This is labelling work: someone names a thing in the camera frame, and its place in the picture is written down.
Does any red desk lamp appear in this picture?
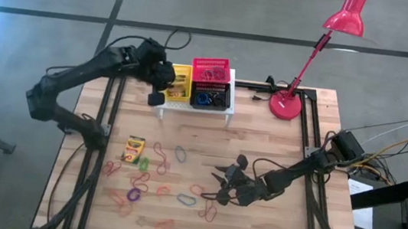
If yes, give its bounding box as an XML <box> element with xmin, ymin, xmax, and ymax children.
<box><xmin>267</xmin><ymin>0</ymin><xmax>369</xmax><ymax>129</ymax></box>

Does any red plastic basket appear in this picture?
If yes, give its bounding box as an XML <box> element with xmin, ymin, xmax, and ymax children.
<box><xmin>190</xmin><ymin>54</ymin><xmax>233</xmax><ymax>87</ymax></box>

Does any white perforated metal shelf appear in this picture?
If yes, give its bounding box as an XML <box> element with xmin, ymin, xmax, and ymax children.
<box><xmin>152</xmin><ymin>60</ymin><xmax>240</xmax><ymax>129</ymax></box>

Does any white cable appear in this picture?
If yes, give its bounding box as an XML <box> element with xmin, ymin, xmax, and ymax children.
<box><xmin>341</xmin><ymin>112</ymin><xmax>408</xmax><ymax>150</ymax></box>

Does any crayon box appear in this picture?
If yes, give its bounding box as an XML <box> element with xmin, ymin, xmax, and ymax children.
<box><xmin>120</xmin><ymin>134</ymin><xmax>148</xmax><ymax>165</ymax></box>
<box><xmin>169</xmin><ymin>81</ymin><xmax>189</xmax><ymax>100</ymax></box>

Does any black plastic basket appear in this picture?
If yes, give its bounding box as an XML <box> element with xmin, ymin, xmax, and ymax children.
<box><xmin>188</xmin><ymin>78</ymin><xmax>233</xmax><ymax>113</ymax></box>

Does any black desk beam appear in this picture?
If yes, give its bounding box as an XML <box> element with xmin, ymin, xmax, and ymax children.
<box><xmin>349</xmin><ymin>170</ymin><xmax>408</xmax><ymax>216</ymax></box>

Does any orange rubber band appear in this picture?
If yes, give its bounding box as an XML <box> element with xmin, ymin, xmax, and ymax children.
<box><xmin>155</xmin><ymin>184</ymin><xmax>173</xmax><ymax>198</ymax></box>
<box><xmin>153</xmin><ymin>216</ymin><xmax>177</xmax><ymax>229</ymax></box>
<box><xmin>105</xmin><ymin>187</ymin><xmax>135</xmax><ymax>220</ymax></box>
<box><xmin>189</xmin><ymin>183</ymin><xmax>207</xmax><ymax>197</ymax></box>

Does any black coil wrist keychain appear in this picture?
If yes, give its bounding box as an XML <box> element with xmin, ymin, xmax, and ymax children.
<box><xmin>211</xmin><ymin>92</ymin><xmax>229</xmax><ymax>109</ymax></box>

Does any brown cable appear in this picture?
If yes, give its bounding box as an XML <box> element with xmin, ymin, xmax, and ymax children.
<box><xmin>45</xmin><ymin>140</ymin><xmax>85</xmax><ymax>227</ymax></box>

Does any purple coil wrist keychain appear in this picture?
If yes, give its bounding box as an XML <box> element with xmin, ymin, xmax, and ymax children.
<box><xmin>125</xmin><ymin>186</ymin><xmax>142</xmax><ymax>204</ymax></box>

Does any thin blue rubber band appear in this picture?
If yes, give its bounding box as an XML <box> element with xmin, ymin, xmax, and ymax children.
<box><xmin>173</xmin><ymin>145</ymin><xmax>189</xmax><ymax>164</ymax></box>
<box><xmin>214</xmin><ymin>67</ymin><xmax>230</xmax><ymax>83</ymax></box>
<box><xmin>200</xmin><ymin>67</ymin><xmax>218</xmax><ymax>83</ymax></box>

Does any red rubber band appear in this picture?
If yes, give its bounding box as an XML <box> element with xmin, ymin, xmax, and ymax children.
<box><xmin>129</xmin><ymin>169</ymin><xmax>152</xmax><ymax>193</ymax></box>
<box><xmin>102</xmin><ymin>159</ymin><xmax>123</xmax><ymax>178</ymax></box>
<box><xmin>149</xmin><ymin>140</ymin><xmax>171</xmax><ymax>177</ymax></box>
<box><xmin>197</xmin><ymin>198</ymin><xmax>220</xmax><ymax>224</ymax></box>

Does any yellow plastic basket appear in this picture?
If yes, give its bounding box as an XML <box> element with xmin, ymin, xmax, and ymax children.
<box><xmin>165</xmin><ymin>62</ymin><xmax>195</xmax><ymax>103</ymax></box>

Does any black frame clamp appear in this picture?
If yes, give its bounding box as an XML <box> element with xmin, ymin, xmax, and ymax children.
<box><xmin>263</xmin><ymin>74</ymin><xmax>278</xmax><ymax>89</ymax></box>

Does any white paper sheet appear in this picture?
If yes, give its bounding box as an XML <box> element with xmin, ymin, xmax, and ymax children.
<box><xmin>343</xmin><ymin>178</ymin><xmax>379</xmax><ymax>229</ymax></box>

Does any blue coil wrist keychain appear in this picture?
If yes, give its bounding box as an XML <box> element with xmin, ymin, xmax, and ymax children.
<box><xmin>195</xmin><ymin>91</ymin><xmax>214</xmax><ymax>107</ymax></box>

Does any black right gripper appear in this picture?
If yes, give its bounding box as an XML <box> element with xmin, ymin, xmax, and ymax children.
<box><xmin>207</xmin><ymin>150</ymin><xmax>268</xmax><ymax>211</ymax></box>

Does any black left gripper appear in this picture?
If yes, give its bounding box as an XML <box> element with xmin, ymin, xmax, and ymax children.
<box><xmin>146</xmin><ymin>60</ymin><xmax>178</xmax><ymax>110</ymax></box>

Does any black lamp power plug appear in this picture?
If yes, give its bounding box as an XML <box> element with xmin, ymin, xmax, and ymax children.
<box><xmin>250</xmin><ymin>90</ymin><xmax>273</xmax><ymax>103</ymax></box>

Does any yellow cable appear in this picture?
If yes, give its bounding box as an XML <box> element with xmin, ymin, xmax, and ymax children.
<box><xmin>349</xmin><ymin>130</ymin><xmax>408</xmax><ymax>183</ymax></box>

